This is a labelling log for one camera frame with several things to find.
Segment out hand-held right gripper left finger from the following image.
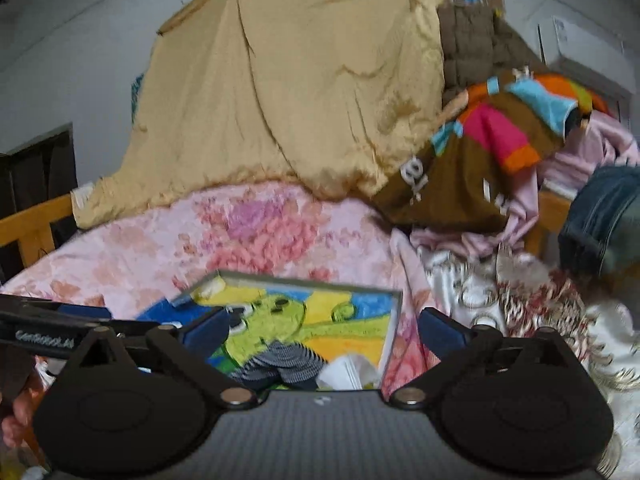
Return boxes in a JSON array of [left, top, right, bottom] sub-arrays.
[[65, 306, 257, 409]]

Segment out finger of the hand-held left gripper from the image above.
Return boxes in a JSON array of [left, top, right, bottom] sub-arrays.
[[0, 294, 113, 326]]

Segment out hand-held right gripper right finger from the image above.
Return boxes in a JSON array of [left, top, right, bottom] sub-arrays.
[[390, 308, 581, 409]]

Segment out cartoon print storage box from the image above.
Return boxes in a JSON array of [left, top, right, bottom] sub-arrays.
[[137, 270, 405, 392]]

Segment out person's left hand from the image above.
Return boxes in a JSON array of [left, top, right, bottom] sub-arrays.
[[1, 391, 41, 450]]

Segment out striped black white cloth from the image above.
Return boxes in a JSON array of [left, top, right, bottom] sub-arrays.
[[227, 340, 328, 392]]

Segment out white satin patterned quilt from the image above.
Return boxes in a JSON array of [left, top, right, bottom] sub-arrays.
[[417, 245, 640, 471]]

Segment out dark cabinet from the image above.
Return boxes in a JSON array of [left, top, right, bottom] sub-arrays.
[[0, 122, 78, 286]]

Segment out brown multicolour patch garment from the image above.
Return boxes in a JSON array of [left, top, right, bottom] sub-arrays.
[[372, 72, 608, 233]]

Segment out wooden chair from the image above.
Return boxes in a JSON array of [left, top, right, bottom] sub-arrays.
[[525, 190, 572, 257]]

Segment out blue jeans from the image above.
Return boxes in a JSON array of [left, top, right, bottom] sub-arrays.
[[557, 165, 640, 278]]

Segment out teal patterned cloth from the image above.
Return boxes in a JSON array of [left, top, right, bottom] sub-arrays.
[[131, 72, 146, 123]]

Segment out pale pink cloth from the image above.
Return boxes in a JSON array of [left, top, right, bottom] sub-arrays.
[[410, 110, 640, 263]]

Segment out yellow dotted blanket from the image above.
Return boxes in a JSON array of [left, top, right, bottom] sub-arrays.
[[72, 0, 447, 231]]

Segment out brown puffer jacket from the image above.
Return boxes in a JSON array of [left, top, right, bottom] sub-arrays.
[[437, 0, 546, 106]]

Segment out white air conditioner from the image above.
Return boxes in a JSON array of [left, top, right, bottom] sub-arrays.
[[537, 16, 636, 106]]

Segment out wooden bed frame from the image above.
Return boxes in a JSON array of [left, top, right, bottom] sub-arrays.
[[0, 194, 76, 268]]

